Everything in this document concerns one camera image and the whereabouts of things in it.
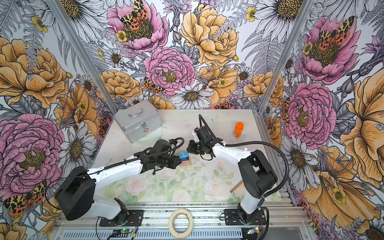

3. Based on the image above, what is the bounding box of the light blue triangular block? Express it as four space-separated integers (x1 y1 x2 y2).
179 151 189 159

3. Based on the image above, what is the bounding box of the long natural wood block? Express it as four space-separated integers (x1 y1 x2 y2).
180 161 191 166

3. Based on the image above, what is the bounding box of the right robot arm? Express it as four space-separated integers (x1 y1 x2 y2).
187 126 278 224

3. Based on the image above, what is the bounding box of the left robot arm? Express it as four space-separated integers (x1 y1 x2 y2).
55 138 185 226

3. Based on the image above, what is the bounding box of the orange plastic bottle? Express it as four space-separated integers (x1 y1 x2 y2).
234 122 244 138

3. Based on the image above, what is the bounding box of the silver metal case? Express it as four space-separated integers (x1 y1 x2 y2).
114 101 162 143

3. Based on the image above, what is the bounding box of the thin wood stick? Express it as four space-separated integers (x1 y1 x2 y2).
230 181 243 193

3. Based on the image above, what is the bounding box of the masking tape roll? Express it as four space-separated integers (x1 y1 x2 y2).
168 209 194 240

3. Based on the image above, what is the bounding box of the green circuit board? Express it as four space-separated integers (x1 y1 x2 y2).
111 229 136 238
247 227 260 235

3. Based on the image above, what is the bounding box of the right green circuit board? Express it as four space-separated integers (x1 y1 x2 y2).
247 227 260 235

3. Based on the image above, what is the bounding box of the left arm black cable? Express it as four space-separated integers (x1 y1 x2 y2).
44 137 186 211

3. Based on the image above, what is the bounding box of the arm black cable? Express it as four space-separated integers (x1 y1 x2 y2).
198 114 289 240
44 137 186 211

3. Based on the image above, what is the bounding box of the aluminium frame rail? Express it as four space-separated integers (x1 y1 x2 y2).
53 202 313 230

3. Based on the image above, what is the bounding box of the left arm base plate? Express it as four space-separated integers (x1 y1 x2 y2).
99 210 144 227

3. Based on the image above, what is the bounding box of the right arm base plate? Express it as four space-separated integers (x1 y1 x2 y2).
224 209 267 226

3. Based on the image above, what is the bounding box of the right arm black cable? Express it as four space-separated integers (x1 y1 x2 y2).
198 114 289 240

